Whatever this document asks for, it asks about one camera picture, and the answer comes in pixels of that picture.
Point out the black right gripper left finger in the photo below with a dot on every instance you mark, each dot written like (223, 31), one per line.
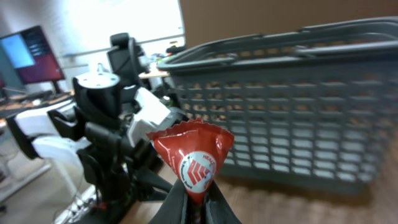
(174, 209)

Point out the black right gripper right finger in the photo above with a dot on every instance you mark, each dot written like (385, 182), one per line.
(216, 208)

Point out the red Nescafe stick sachet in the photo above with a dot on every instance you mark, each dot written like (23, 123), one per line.
(196, 151)

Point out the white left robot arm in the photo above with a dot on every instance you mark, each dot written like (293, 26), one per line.
(103, 130)

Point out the grey plastic shopping basket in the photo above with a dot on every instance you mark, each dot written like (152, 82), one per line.
(315, 108)

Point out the black office chair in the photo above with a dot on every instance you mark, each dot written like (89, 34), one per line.
(124, 59)

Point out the computer monitor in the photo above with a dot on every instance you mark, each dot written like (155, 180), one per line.
(32, 57)

